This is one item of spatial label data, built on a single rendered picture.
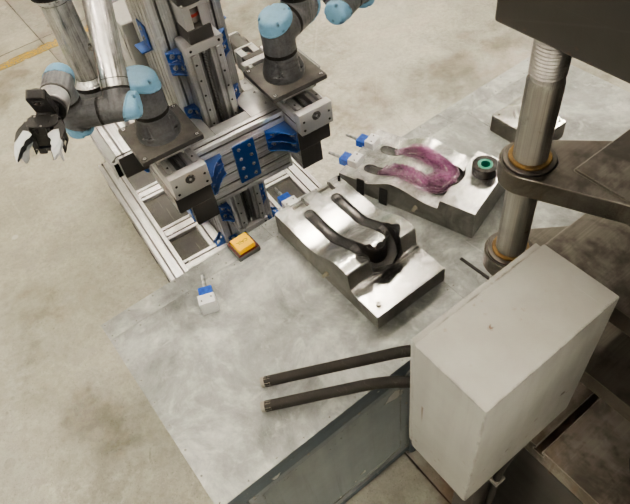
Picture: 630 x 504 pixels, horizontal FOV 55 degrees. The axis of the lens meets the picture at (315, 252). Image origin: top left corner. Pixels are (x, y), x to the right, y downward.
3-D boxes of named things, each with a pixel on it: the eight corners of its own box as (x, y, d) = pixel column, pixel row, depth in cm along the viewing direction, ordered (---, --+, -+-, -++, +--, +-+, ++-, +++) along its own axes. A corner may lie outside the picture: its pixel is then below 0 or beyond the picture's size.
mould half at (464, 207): (339, 184, 213) (337, 160, 204) (379, 140, 225) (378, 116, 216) (471, 238, 191) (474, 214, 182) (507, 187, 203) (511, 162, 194)
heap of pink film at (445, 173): (372, 177, 205) (371, 159, 198) (399, 146, 213) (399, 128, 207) (442, 204, 193) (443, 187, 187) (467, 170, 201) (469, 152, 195)
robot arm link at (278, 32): (256, 53, 209) (248, 17, 199) (277, 33, 216) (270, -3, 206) (285, 61, 205) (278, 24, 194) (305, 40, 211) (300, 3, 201)
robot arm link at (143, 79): (167, 116, 193) (154, 79, 182) (126, 123, 193) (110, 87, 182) (168, 93, 200) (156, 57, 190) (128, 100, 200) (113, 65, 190)
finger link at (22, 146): (25, 177, 139) (44, 151, 145) (16, 157, 135) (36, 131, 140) (12, 175, 139) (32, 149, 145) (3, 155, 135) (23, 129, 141)
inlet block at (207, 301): (197, 282, 192) (192, 272, 188) (212, 278, 192) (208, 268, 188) (203, 315, 184) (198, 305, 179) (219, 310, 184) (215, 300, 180)
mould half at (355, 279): (278, 232, 201) (271, 204, 191) (339, 193, 210) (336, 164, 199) (378, 329, 174) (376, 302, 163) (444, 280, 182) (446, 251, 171)
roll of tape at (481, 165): (466, 175, 193) (467, 166, 190) (478, 160, 197) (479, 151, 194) (490, 184, 189) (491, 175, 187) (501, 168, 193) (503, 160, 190)
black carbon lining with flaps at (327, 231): (301, 219, 195) (297, 198, 187) (340, 194, 200) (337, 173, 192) (372, 284, 175) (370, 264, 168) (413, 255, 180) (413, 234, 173)
